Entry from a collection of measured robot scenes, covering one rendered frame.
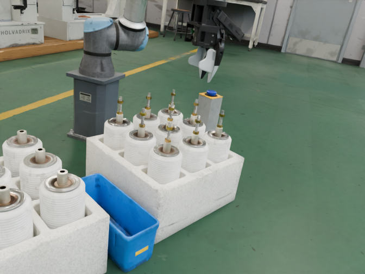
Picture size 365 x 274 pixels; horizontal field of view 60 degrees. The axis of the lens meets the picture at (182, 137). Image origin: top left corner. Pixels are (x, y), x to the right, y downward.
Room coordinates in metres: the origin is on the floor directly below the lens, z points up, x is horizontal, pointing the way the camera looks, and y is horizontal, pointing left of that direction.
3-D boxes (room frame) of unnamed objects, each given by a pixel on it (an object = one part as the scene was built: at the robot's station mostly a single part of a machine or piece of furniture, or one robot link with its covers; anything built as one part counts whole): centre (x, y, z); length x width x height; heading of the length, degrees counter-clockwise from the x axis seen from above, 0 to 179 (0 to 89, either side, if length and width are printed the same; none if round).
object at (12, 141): (0.75, 0.42, 0.25); 0.08 x 0.08 x 0.01
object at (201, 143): (0.91, -0.04, 0.25); 0.08 x 0.08 x 0.01
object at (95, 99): (1.38, 0.42, 0.15); 0.19 x 0.19 x 0.30; 74
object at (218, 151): (1.00, -0.12, 0.16); 0.10 x 0.10 x 0.18
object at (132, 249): (0.73, 0.17, 0.06); 0.30 x 0.11 x 0.12; 49
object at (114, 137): (0.98, 0.22, 0.16); 0.10 x 0.10 x 0.18
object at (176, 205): (0.99, 0.05, 0.09); 0.39 x 0.39 x 0.18; 48
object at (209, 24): (0.90, -0.02, 0.60); 0.09 x 0.08 x 0.12; 121
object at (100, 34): (1.38, 0.41, 0.47); 0.13 x 0.12 x 0.14; 121
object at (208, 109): (1.26, -0.09, 0.16); 0.07 x 0.07 x 0.31; 48
